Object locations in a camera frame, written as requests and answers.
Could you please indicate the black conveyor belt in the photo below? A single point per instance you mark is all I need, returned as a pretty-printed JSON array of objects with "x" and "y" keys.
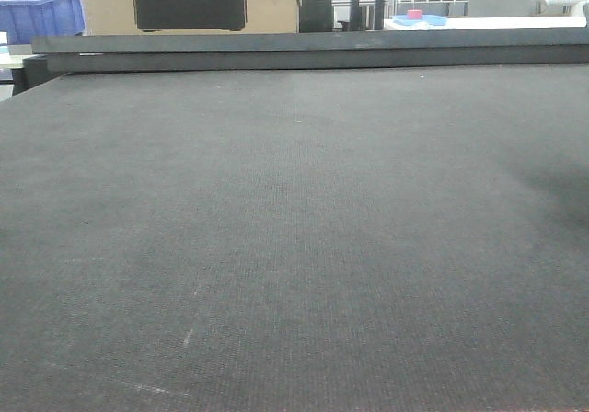
[{"x": 383, "y": 240}]

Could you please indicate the blue plastic crate background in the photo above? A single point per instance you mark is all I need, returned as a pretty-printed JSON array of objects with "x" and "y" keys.
[{"x": 23, "y": 20}]

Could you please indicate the grey office chair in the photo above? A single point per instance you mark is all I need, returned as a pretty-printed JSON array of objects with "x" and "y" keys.
[{"x": 500, "y": 8}]

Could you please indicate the red tape roll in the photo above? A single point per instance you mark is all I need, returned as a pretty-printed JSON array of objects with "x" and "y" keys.
[{"x": 414, "y": 14}]

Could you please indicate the dark conveyor end rail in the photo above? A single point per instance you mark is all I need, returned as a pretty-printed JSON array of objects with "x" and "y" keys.
[{"x": 313, "y": 51}]

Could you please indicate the lower cardboard box black label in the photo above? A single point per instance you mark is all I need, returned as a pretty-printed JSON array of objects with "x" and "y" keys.
[{"x": 117, "y": 17}]

